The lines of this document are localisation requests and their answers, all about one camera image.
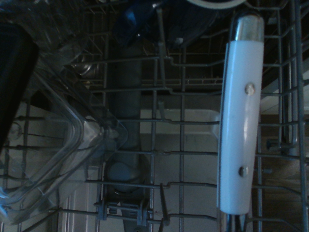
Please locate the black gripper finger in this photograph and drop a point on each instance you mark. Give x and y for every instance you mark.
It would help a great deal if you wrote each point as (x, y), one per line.
(14, 79)

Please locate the shiny metal cup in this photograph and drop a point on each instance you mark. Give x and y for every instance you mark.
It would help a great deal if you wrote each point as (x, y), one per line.
(84, 66)

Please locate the clear plastic food container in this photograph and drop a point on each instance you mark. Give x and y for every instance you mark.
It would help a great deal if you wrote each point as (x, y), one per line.
(72, 135)

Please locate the dark mug with white rim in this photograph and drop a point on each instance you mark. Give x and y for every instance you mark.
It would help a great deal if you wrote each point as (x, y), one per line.
(193, 19)

